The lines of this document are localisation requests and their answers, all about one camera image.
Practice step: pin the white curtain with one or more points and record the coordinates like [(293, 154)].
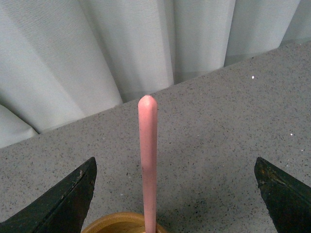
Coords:
[(63, 60)]

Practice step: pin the bamboo chopstick holder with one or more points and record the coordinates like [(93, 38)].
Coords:
[(124, 222)]

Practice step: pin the pink chopstick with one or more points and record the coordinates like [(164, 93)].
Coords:
[(147, 120)]

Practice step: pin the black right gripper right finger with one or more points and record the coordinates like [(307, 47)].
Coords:
[(287, 199)]

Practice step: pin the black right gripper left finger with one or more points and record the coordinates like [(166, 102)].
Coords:
[(62, 209)]

